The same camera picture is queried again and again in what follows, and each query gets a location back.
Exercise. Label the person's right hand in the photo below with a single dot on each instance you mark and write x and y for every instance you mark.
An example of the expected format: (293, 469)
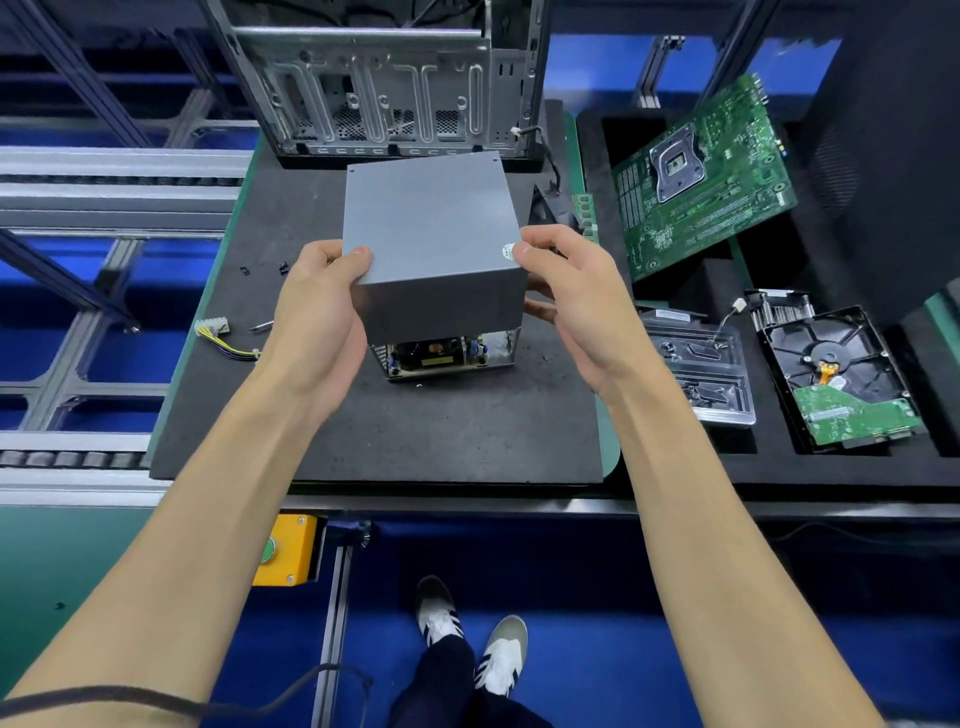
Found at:
(588, 318)

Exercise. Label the person's left hand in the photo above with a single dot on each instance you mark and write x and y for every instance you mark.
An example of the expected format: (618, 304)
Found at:
(312, 342)

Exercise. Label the small black screws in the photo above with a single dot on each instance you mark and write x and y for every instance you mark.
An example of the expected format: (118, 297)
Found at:
(282, 270)

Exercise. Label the power supply metal base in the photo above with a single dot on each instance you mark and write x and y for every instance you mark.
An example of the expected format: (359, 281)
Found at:
(450, 357)

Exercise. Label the grey power supply cover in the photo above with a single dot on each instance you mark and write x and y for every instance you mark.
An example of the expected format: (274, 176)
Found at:
(435, 233)

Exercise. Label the person's left forearm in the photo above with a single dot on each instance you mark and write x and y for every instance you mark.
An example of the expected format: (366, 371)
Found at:
(165, 578)

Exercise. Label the person's right forearm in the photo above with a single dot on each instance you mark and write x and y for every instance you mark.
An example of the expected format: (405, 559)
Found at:
(743, 570)

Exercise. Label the person's left shoe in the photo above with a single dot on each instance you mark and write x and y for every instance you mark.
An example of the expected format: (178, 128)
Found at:
(438, 612)

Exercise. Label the person's shoe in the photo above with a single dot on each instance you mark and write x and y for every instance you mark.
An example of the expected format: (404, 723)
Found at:
(438, 612)
(503, 657)

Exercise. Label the person's right shoe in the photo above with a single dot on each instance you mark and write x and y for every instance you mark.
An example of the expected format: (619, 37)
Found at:
(503, 657)

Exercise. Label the person's dark trousers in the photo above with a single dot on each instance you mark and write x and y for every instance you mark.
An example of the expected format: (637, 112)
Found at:
(450, 693)

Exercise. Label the green memory stick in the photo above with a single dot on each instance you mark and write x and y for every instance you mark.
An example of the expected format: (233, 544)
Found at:
(585, 218)

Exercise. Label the black cooling fan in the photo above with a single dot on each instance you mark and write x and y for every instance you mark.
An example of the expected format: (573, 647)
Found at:
(543, 203)

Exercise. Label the clear plastic screw tray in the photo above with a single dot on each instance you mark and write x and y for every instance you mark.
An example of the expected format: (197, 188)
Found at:
(705, 375)

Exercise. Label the black foam work mat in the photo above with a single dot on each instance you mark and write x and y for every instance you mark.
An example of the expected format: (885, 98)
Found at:
(450, 435)

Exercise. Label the green motherboard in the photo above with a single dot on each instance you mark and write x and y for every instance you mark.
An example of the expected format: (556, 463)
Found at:
(713, 180)

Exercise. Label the silver heatsink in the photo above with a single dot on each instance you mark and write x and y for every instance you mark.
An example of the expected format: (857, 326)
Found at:
(780, 311)

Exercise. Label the yellow button box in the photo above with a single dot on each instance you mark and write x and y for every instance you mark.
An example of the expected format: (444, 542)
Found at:
(285, 551)

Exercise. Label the silver computer tower chassis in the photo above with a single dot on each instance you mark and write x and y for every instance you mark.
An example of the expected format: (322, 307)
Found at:
(375, 98)

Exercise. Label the black hard disk drive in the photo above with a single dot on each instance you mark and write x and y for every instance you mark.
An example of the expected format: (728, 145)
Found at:
(837, 378)

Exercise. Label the black foam parts tray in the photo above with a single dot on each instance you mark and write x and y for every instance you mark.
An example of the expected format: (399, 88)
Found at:
(900, 150)

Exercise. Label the aluminium conveyor frame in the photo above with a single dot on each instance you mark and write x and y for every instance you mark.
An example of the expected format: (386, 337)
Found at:
(105, 188)

